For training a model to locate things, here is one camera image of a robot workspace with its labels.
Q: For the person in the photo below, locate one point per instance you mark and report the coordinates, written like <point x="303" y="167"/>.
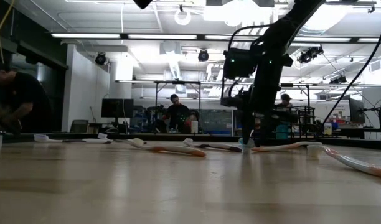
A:
<point x="178" y="115"/>
<point x="22" y="99"/>
<point x="284" y="101"/>

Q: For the black ceiling spot lamp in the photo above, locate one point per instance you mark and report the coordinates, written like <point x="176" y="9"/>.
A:
<point x="203" y="56"/>
<point x="100" y="59"/>

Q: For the round white ceiling lamp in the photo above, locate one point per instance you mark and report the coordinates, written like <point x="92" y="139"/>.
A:
<point x="182" y="23"/>

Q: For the black metal frame station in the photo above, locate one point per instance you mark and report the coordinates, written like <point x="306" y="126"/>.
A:
<point x="178" y="82"/>

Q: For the purple white toothbrush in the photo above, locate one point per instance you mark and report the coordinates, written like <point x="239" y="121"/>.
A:
<point x="41" y="137"/>
<point x="215" y="146"/>
<point x="102" y="136"/>

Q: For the dark office chair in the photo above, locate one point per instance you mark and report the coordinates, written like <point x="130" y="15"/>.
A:
<point x="79" y="126"/>

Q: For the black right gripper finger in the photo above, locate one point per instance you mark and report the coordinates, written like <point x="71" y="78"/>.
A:
<point x="265" y="132"/>
<point x="248" y="130"/>

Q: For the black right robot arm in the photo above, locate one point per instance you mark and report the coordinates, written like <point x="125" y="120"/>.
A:
<point x="290" y="21"/>

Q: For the black computer monitor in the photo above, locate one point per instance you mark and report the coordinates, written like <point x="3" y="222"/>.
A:
<point x="117" y="108"/>
<point x="356" y="110"/>

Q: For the white cup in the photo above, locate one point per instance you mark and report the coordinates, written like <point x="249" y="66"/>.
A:
<point x="194" y="127"/>

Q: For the long ceiling light bar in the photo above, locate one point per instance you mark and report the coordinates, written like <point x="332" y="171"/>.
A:
<point x="321" y="39"/>
<point x="217" y="37"/>
<point x="84" y="35"/>
<point x="374" y="40"/>
<point x="162" y="36"/>

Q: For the black aluminium table frame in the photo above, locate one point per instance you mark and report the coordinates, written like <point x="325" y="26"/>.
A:
<point x="165" y="137"/>

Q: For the black ceiling camera rig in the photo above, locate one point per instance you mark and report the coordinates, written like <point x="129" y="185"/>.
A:
<point x="308" y="54"/>

